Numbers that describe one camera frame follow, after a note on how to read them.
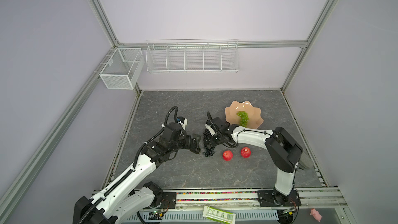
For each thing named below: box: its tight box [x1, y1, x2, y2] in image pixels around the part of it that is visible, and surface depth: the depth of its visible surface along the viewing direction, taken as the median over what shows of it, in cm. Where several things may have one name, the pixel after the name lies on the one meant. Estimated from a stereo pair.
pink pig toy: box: [309, 207, 323, 223], surface depth 70 cm
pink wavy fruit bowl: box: [224, 100, 264, 130], surface depth 106 cm
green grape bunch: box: [236, 110, 250, 128], surface depth 103 cm
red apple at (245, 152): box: [240, 146, 252, 159], surface depth 87 cm
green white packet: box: [202, 205, 236, 224], surface depth 68 cm
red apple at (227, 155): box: [222, 149, 234, 162], surface depth 86 cm
